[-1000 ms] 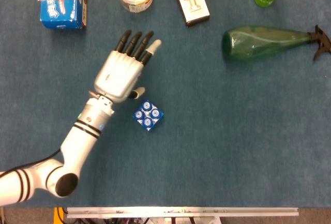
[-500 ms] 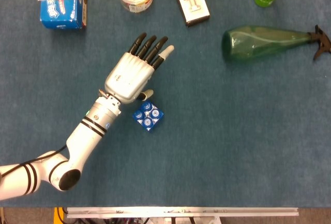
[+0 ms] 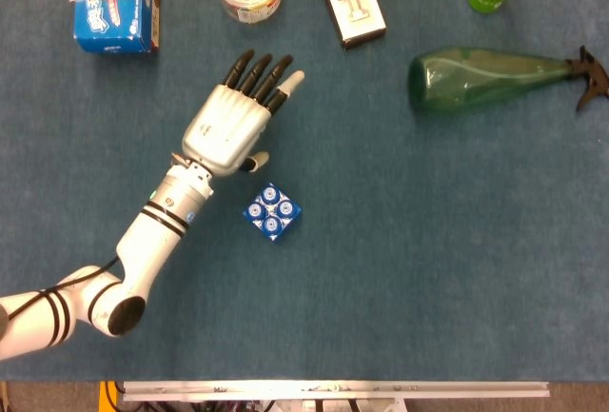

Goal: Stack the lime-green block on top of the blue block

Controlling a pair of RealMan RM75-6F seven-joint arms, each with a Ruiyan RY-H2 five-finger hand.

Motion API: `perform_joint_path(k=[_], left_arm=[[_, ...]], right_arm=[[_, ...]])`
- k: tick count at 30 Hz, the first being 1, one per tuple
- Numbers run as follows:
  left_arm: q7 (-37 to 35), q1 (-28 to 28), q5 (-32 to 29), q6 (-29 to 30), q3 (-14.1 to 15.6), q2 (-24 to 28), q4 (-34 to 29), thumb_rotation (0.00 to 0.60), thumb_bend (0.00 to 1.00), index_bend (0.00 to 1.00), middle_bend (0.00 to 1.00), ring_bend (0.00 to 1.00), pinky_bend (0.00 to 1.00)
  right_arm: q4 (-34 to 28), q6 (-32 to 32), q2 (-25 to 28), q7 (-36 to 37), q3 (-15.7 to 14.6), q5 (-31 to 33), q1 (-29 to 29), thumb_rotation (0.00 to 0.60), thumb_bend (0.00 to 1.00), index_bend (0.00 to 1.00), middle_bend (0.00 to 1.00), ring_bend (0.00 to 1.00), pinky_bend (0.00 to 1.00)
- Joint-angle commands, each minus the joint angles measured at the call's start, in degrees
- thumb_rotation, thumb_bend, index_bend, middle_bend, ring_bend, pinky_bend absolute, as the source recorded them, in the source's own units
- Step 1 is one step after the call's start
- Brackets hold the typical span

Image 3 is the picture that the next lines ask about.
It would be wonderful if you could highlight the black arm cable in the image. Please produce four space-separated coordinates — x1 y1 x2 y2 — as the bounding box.
7 257 120 323

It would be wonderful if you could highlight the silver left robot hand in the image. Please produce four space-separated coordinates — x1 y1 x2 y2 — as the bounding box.
180 49 305 178

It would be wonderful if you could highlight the green spray bottle black trigger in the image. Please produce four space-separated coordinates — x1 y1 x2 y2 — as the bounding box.
407 44 609 116

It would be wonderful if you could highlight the aluminium profile rail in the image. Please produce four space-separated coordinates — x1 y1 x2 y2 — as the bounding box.
122 380 551 402

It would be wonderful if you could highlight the yellow frame piece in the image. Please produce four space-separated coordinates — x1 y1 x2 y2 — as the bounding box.
98 381 120 412

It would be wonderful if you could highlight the blue toy brick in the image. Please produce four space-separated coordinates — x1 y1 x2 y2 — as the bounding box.
242 182 303 244

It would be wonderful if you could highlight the white card box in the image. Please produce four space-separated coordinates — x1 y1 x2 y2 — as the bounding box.
320 0 387 49

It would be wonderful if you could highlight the blue felt table mat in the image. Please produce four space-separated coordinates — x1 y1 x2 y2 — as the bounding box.
0 0 609 383

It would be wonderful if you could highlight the blue cookie box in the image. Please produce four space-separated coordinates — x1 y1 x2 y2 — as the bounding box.
73 0 162 55

